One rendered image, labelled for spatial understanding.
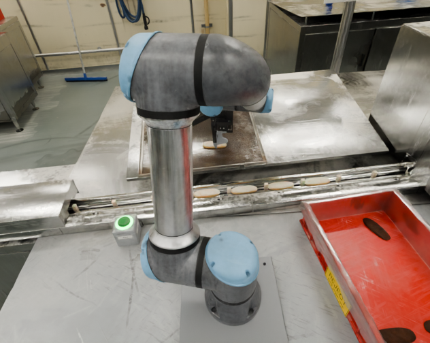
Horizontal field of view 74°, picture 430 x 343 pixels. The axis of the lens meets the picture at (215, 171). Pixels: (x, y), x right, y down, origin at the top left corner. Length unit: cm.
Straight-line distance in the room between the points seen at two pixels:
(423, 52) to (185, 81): 93
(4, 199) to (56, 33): 385
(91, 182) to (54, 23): 376
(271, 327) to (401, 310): 35
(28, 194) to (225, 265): 80
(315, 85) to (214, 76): 116
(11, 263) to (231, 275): 92
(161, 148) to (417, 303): 78
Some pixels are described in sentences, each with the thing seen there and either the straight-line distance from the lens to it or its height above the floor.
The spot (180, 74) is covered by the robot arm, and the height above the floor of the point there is 143.
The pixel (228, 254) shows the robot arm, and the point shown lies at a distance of 63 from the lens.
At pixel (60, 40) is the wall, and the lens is 490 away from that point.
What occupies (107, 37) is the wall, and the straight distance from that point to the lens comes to 472.
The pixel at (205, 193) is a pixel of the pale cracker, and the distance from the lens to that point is 105.
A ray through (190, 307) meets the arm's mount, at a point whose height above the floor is 85.
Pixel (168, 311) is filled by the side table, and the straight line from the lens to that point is 87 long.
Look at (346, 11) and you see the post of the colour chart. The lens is 184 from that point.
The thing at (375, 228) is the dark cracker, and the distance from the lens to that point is 108.
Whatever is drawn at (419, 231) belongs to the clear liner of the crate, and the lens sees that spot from 105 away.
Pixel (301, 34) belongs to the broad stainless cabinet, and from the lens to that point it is 267.
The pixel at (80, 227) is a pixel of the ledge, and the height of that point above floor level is 85.
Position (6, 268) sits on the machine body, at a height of 67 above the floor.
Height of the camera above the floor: 161
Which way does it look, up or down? 41 degrees down
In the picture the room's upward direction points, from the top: 3 degrees counter-clockwise
